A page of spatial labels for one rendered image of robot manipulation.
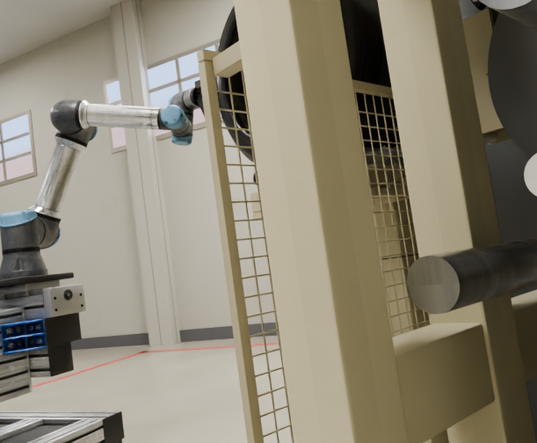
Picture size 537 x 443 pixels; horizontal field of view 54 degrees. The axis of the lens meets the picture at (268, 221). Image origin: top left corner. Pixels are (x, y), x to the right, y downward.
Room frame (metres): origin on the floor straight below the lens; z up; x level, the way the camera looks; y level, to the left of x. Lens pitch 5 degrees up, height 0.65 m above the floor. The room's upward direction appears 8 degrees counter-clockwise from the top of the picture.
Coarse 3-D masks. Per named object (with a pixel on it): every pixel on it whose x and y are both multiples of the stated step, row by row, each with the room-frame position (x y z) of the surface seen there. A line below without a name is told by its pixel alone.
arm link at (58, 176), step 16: (80, 128) 1.83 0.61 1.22; (96, 128) 1.93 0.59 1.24; (64, 144) 1.86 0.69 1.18; (80, 144) 1.87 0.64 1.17; (64, 160) 1.87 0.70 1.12; (48, 176) 1.87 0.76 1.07; (64, 176) 1.88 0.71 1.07; (48, 192) 1.86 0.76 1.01; (64, 192) 1.90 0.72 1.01; (32, 208) 1.86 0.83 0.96; (48, 208) 1.87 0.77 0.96; (48, 224) 1.87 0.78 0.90; (48, 240) 1.88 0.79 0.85
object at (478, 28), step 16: (480, 16) 1.27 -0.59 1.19; (496, 16) 1.27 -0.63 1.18; (464, 32) 1.30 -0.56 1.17; (480, 32) 1.27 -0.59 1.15; (480, 48) 1.28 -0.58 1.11; (480, 64) 1.28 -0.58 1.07; (480, 80) 1.29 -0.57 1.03; (480, 96) 1.29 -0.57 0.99; (480, 112) 1.30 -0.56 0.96; (496, 128) 1.27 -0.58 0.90
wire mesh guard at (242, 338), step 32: (384, 96) 1.13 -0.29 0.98; (224, 128) 0.82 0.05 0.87; (384, 128) 1.11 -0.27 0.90; (224, 160) 0.81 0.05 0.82; (224, 192) 0.80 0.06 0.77; (224, 224) 0.80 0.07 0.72; (384, 224) 1.08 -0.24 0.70; (224, 256) 0.81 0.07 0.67; (256, 256) 0.84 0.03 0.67; (384, 256) 1.07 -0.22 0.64; (256, 384) 0.81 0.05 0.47; (256, 416) 0.81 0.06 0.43; (288, 416) 0.86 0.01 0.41
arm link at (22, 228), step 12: (0, 216) 1.73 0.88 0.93; (12, 216) 1.71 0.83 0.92; (24, 216) 1.73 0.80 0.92; (36, 216) 1.77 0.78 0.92; (0, 228) 1.73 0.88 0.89; (12, 228) 1.71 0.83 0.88; (24, 228) 1.72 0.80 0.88; (36, 228) 1.77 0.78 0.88; (12, 240) 1.71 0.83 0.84; (24, 240) 1.72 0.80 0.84; (36, 240) 1.76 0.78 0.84
